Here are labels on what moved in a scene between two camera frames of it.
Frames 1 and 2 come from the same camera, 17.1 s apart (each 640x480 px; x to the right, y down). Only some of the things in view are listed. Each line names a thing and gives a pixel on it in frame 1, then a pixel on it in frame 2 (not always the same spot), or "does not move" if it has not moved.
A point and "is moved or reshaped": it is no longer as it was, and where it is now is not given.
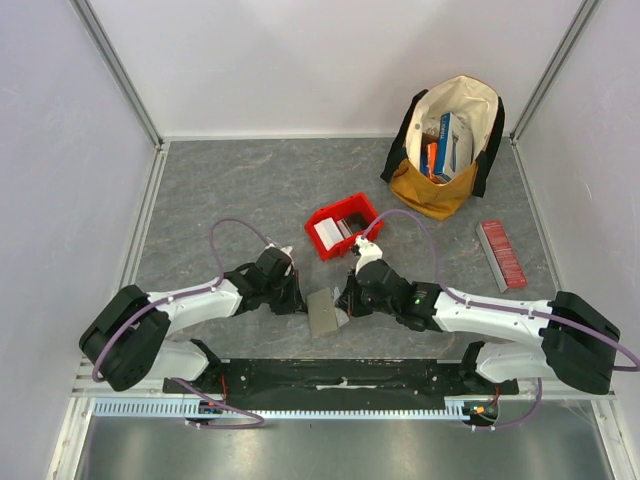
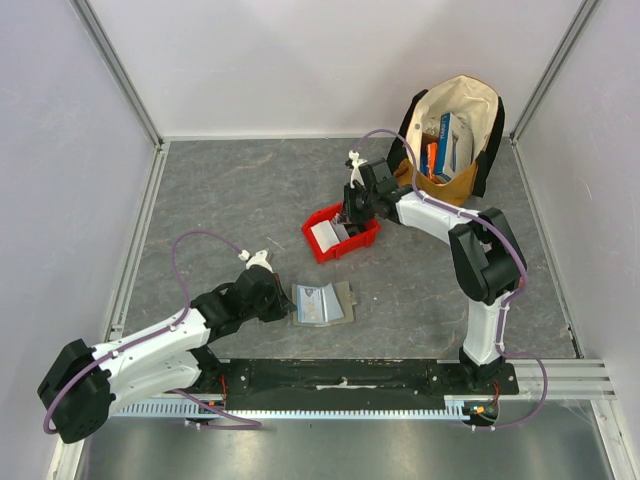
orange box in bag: [431, 161] does not move
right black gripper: [351, 295] -> [350, 206]
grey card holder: [321, 312] is moved or reshaped
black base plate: [340, 384] does not move
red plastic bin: [338, 210] does not move
